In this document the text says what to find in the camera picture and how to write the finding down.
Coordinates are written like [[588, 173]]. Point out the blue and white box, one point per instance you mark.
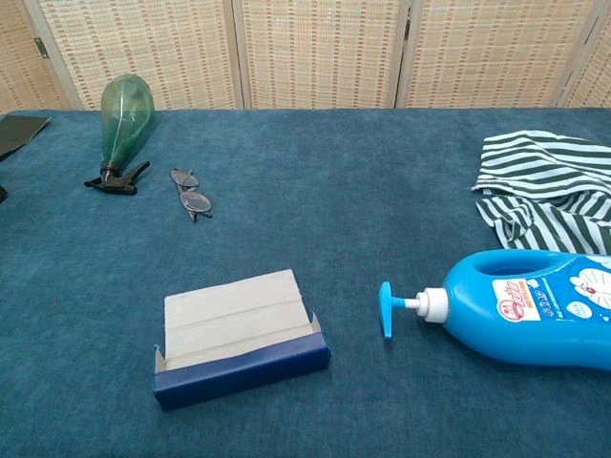
[[238, 315]]

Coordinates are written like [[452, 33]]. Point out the thin-framed eyeglasses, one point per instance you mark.
[[195, 201]]

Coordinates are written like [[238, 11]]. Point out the dark object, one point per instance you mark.
[[19, 133]]

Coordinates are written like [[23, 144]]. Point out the blue velvet tablecloth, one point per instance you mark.
[[305, 191]]

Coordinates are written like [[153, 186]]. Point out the woven bamboo folding screen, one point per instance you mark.
[[315, 47]]

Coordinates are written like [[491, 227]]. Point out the green plastic spray bottle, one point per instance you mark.
[[125, 119]]

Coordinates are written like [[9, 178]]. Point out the blue pump detergent bottle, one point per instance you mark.
[[525, 324]]

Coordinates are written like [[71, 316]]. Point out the green white striped cloth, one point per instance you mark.
[[539, 162]]

